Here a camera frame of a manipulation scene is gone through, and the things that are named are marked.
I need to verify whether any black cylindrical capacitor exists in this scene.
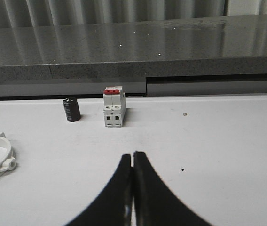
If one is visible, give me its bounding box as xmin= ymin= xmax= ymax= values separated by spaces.
xmin=63 ymin=97 xmax=80 ymax=122

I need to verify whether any grey stone counter ledge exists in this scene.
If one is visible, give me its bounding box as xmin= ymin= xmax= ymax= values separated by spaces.
xmin=0 ymin=13 xmax=267 ymax=98

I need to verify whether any white circuit breaker red switch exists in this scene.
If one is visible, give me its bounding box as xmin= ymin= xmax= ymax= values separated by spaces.
xmin=103 ymin=86 xmax=126 ymax=128

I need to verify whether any white half pipe clamp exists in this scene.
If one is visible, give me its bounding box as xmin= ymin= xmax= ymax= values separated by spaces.
xmin=0 ymin=131 xmax=17 ymax=187

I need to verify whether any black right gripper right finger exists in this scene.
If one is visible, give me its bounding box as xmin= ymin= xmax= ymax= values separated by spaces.
xmin=133 ymin=151 xmax=210 ymax=226

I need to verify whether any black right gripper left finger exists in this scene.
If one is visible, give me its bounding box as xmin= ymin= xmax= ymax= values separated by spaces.
xmin=67 ymin=154 xmax=133 ymax=226

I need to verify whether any grey pleated curtain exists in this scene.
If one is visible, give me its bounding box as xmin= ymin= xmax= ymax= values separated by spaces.
xmin=0 ymin=0 xmax=267 ymax=28

